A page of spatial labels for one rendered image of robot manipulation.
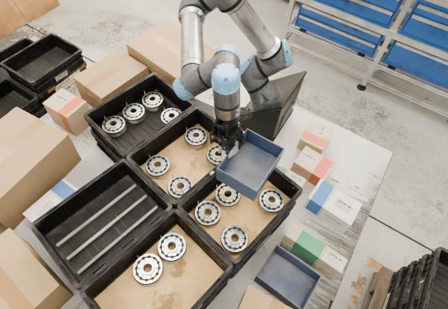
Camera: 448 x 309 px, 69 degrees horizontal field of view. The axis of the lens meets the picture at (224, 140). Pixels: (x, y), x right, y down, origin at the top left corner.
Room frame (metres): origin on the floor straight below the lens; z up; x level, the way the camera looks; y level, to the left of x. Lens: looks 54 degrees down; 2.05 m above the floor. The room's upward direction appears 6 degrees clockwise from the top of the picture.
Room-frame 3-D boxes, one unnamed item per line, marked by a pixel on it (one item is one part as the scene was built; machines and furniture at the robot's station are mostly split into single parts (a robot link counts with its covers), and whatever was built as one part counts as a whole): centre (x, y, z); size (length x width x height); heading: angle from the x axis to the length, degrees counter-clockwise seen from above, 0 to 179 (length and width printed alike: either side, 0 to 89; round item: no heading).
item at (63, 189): (0.51, 0.65, 0.75); 0.20 x 0.12 x 0.09; 150
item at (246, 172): (0.60, -0.10, 1.10); 0.20 x 0.15 x 0.07; 153
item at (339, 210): (0.66, -0.50, 0.75); 0.20 x 0.12 x 0.09; 58
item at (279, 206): (0.60, -0.21, 0.86); 0.10 x 0.10 x 0.01
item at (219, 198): (0.60, -0.04, 0.86); 0.10 x 0.10 x 0.01
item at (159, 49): (1.40, 0.32, 0.80); 0.40 x 0.30 x 0.20; 55
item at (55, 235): (0.43, 0.39, 0.87); 0.40 x 0.30 x 0.11; 141
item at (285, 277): (0.34, -0.30, 0.74); 0.20 x 0.15 x 0.07; 59
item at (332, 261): (0.44, -0.39, 0.79); 0.24 x 0.06 x 0.06; 59
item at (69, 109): (0.99, 0.77, 0.81); 0.16 x 0.12 x 0.07; 64
